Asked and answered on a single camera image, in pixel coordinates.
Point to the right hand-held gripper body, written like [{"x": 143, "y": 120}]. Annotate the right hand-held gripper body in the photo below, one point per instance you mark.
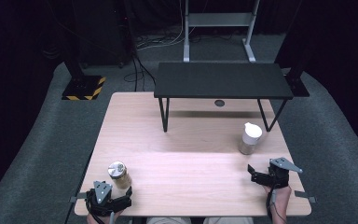
[{"x": 279, "y": 172}]

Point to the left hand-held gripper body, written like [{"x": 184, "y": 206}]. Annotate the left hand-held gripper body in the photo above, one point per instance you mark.
[{"x": 102, "y": 194}]

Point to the glass jar with metal lid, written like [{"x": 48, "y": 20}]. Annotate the glass jar with metal lid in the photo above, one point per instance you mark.
[{"x": 119, "y": 175}]

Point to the white lidded jar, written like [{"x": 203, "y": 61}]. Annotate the white lidded jar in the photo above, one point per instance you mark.
[{"x": 250, "y": 137}]

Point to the black shelf with metal legs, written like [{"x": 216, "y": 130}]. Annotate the black shelf with metal legs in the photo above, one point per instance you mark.
[{"x": 220, "y": 79}]

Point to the person's left hand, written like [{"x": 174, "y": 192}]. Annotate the person's left hand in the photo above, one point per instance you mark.
[{"x": 104, "y": 219}]

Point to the person's right hand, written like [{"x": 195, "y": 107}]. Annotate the person's right hand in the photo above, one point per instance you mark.
[{"x": 278, "y": 199}]

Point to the round grey table grommet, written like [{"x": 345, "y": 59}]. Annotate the round grey table grommet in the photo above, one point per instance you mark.
[{"x": 219, "y": 103}]

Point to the black equipment cart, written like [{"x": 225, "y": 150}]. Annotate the black equipment cart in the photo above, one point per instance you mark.
[{"x": 105, "y": 37}]

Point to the black post with plain base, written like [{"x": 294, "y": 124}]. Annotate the black post with plain base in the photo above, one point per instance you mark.
[{"x": 296, "y": 82}]

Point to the black post with striped base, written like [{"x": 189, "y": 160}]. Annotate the black post with striped base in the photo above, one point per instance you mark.
[{"x": 84, "y": 88}]

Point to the grey metal stand frame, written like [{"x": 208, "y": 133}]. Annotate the grey metal stand frame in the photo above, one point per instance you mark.
[{"x": 219, "y": 19}]

